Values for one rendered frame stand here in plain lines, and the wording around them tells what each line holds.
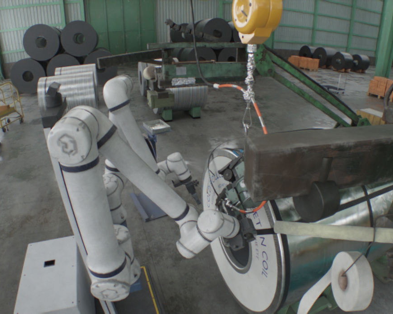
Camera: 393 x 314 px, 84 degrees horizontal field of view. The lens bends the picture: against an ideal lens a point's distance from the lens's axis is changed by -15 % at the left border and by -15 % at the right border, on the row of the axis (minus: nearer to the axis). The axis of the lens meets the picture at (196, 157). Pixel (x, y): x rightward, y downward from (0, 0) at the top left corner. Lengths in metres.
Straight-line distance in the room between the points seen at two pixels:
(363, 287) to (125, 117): 1.21
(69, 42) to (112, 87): 10.91
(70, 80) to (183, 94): 2.63
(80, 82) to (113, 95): 4.80
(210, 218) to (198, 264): 1.76
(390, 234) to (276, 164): 0.46
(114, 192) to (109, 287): 0.68
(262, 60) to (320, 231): 1.57
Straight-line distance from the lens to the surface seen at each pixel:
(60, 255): 1.77
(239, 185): 1.17
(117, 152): 0.88
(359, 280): 0.73
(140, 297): 2.07
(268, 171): 0.28
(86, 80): 6.15
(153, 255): 2.75
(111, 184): 1.53
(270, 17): 0.99
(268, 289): 1.58
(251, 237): 1.17
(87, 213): 0.83
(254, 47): 1.06
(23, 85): 12.78
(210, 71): 1.89
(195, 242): 0.94
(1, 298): 2.94
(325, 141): 0.30
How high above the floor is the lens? 2.02
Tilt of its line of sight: 26 degrees down
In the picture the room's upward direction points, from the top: straight up
